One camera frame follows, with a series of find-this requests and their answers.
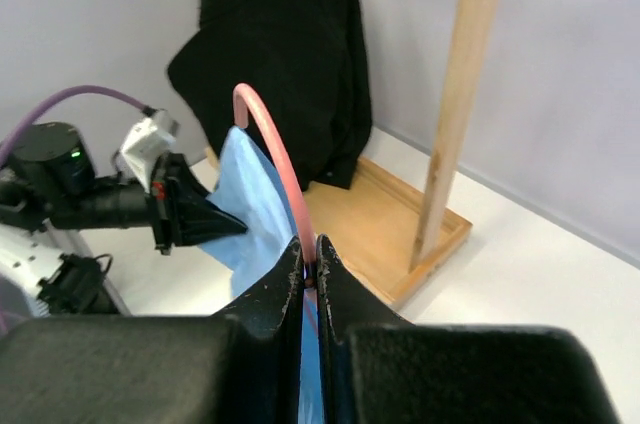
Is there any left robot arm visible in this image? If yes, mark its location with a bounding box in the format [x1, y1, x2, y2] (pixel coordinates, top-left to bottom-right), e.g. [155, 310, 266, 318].
[1, 111, 248, 315]

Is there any black shirt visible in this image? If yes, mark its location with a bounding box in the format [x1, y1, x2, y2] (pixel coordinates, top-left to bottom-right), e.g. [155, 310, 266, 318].
[167, 0, 372, 189]

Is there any pink wire hanger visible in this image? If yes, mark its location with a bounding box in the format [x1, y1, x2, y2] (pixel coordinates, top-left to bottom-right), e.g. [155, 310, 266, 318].
[233, 82, 321, 335]

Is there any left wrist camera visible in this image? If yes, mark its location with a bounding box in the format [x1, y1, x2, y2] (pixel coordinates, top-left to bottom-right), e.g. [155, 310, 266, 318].
[117, 107, 180, 194]

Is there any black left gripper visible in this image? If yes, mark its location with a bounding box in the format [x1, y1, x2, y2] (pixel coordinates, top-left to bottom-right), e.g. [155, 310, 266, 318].
[74, 153, 248, 254]

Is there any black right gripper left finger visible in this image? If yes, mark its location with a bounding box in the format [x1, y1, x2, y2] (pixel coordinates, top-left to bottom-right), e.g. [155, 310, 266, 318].
[1, 239, 303, 423]

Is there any light blue shirt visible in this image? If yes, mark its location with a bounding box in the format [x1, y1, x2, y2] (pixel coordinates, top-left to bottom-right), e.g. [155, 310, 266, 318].
[200, 127, 324, 423]

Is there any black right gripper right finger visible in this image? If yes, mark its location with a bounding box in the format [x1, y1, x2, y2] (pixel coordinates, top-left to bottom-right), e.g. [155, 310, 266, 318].
[316, 236, 618, 423]

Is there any wooden clothes rack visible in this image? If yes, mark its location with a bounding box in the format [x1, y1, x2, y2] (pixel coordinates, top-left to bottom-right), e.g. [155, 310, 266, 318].
[194, 0, 514, 313]

